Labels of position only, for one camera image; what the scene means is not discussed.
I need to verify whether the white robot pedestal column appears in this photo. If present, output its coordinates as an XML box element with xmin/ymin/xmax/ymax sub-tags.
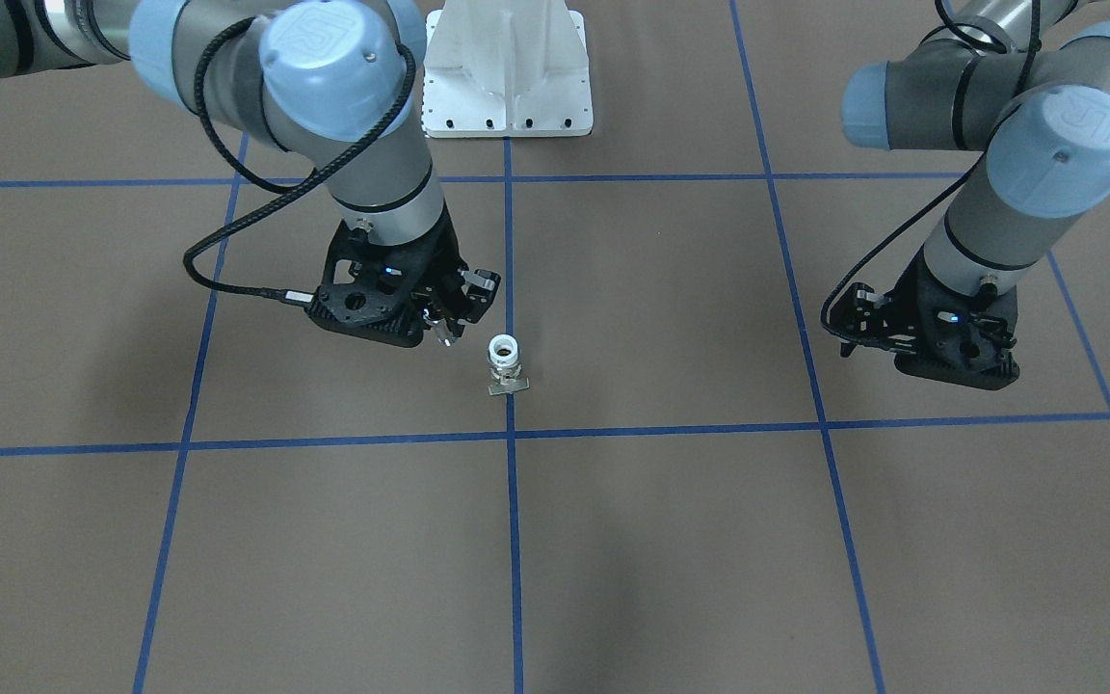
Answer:
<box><xmin>420</xmin><ymin>1</ymin><xmax>595</xmax><ymax>138</ymax></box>

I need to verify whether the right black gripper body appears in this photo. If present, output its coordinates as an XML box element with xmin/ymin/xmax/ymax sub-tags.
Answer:
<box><xmin>362</xmin><ymin>209</ymin><xmax>471</xmax><ymax>319</ymax></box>

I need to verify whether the chrome threaded pipe fitting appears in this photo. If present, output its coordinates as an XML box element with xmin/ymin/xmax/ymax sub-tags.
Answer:
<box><xmin>428</xmin><ymin>319</ymin><xmax>462</xmax><ymax>346</ymax></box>

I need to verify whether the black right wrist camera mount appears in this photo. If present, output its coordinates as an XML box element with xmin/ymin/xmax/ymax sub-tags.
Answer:
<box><xmin>305</xmin><ymin>223</ymin><xmax>424</xmax><ymax>348</ymax></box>

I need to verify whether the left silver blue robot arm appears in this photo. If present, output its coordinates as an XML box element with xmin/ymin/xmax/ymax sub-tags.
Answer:
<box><xmin>821</xmin><ymin>1</ymin><xmax>1110</xmax><ymax>372</ymax></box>

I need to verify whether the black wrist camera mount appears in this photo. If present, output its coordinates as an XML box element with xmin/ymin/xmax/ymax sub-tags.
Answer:
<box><xmin>892</xmin><ymin>289</ymin><xmax>1020</xmax><ymax>392</ymax></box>
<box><xmin>305</xmin><ymin>223</ymin><xmax>424</xmax><ymax>348</ymax></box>

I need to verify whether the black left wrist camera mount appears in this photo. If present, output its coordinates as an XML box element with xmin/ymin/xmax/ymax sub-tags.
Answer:
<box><xmin>892</xmin><ymin>289</ymin><xmax>1020</xmax><ymax>392</ymax></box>

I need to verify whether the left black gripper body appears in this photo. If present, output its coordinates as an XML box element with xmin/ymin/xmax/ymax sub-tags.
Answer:
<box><xmin>886</xmin><ymin>251</ymin><xmax>1018</xmax><ymax>350</ymax></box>

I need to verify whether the white chrome PPR valve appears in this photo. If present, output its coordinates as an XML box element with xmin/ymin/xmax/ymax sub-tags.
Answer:
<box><xmin>488</xmin><ymin>334</ymin><xmax>529</xmax><ymax>396</ymax></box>

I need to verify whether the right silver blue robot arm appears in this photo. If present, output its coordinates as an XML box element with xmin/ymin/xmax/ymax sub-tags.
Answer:
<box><xmin>0</xmin><ymin>1</ymin><xmax>501</xmax><ymax>348</ymax></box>

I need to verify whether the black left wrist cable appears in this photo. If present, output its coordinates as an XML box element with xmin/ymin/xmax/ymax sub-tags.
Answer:
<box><xmin>819</xmin><ymin>0</ymin><xmax>1047</xmax><ymax>338</ymax></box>

